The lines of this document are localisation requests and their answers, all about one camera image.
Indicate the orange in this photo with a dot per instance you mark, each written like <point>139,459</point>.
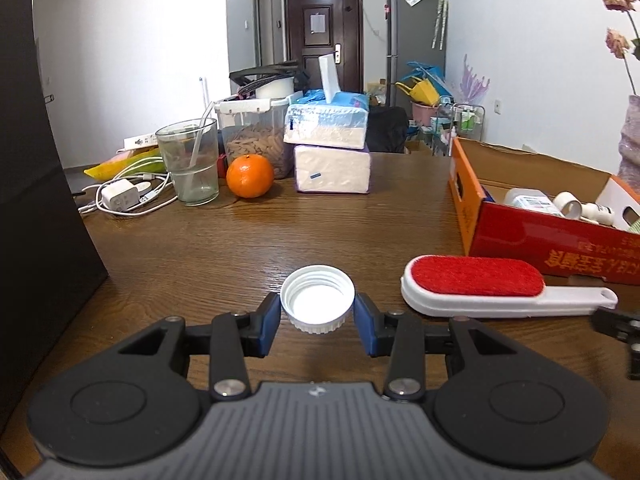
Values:
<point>250,176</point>

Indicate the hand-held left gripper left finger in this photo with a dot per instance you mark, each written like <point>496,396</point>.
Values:
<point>270,322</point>

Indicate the pink textured vase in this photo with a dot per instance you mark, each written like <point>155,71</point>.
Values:
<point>631,145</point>

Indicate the clear glass cup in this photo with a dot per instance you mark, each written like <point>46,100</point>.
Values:
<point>192,185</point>

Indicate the black paper bag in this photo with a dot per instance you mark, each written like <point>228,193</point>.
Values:
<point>40,185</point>

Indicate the red cardboard box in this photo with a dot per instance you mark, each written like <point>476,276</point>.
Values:
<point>525,245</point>

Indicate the purple tissue pack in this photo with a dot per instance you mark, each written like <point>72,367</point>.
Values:
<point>330,170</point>

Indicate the black and white cooker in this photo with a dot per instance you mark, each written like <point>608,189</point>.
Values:
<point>272,87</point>

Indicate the yellow plastic dustpan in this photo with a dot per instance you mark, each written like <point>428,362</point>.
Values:
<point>422,91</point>

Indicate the clear food container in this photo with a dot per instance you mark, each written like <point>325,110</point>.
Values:
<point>255,145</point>

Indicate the white folded umbrella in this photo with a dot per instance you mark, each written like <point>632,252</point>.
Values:
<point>440,15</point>

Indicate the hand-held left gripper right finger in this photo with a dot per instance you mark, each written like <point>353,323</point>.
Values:
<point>365,327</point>

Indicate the purple feather decoration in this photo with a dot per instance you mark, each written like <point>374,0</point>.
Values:
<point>472,82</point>

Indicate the thin white rod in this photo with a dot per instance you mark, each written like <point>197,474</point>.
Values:
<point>204,92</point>

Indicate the red and white lint brush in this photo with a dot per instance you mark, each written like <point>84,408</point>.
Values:
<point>475,275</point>

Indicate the yellow packet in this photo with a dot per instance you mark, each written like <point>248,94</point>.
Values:
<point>130,166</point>

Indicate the white stirrer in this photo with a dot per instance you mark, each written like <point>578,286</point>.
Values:
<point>195,152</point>

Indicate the large white screw cap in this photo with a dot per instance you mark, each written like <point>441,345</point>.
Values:
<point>317,305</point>

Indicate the pink bucket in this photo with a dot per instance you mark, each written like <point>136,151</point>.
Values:
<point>425,112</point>

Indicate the small red box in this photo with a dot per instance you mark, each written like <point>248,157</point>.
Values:
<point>223,166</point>

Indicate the grey fridge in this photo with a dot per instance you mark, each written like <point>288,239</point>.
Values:
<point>410,50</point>

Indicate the blue tissue pack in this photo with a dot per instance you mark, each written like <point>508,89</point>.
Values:
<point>325,127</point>

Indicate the white cotton swab box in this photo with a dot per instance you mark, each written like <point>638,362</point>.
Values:
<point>532,202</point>

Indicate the white spray bottle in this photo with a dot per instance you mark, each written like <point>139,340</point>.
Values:
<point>600,212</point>

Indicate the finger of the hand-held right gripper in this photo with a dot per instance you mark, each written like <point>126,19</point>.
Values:
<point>617,322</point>

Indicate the white storage cart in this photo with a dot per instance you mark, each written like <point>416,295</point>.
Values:
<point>460,127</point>

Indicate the white power strip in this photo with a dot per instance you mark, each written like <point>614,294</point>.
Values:
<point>142,141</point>

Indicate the dark brown entrance door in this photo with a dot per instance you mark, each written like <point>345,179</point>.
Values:
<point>305,60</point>

